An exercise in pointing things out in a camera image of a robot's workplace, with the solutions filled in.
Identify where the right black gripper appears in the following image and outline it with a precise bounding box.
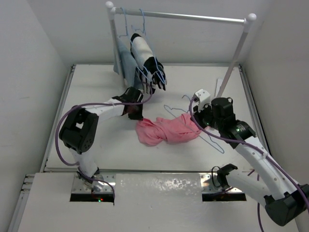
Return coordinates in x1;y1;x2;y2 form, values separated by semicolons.
190;101;222;131

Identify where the blue wire hanger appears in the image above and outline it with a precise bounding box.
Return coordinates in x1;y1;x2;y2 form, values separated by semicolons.
164;104;225;154

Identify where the pink t shirt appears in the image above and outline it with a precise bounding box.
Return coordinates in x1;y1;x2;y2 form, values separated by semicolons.
135;114;201;146

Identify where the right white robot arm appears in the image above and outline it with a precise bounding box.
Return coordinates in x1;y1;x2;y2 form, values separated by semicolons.
189;95;309;226

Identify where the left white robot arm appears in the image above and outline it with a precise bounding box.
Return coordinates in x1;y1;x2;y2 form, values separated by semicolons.
56;87;143;179

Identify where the blue hanger with striped garment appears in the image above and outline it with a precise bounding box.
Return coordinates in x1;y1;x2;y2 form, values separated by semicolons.
130;8;168;85

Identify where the black and white hanging garment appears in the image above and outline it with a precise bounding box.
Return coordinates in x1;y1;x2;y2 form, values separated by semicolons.
130;33;167;93

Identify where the light blue hanging garment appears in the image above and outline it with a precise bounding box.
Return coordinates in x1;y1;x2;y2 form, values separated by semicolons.
112;36;142;90

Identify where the white clothes rack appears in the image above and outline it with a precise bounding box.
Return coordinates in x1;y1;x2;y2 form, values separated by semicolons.
105;1;256;97

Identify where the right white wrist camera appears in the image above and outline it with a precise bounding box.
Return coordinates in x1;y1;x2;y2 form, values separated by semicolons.
194;89;211;107

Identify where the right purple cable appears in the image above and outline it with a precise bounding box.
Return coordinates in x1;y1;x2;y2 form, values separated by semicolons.
189;96;309;232

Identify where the purple cable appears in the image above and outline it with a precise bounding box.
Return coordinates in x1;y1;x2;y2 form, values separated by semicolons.
55;81;154;191
189;96;309;232

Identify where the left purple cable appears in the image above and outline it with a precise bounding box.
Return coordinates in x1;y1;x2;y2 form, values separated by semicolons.
55;81;154;191

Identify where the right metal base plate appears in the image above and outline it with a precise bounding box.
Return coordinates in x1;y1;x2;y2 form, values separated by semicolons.
199;172;243;194

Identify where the metal base plate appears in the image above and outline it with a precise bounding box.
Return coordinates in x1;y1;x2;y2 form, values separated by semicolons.
199;172;243;194
71;173;116;194

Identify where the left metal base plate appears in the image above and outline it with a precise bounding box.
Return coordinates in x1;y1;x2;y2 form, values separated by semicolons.
71;173;116;194

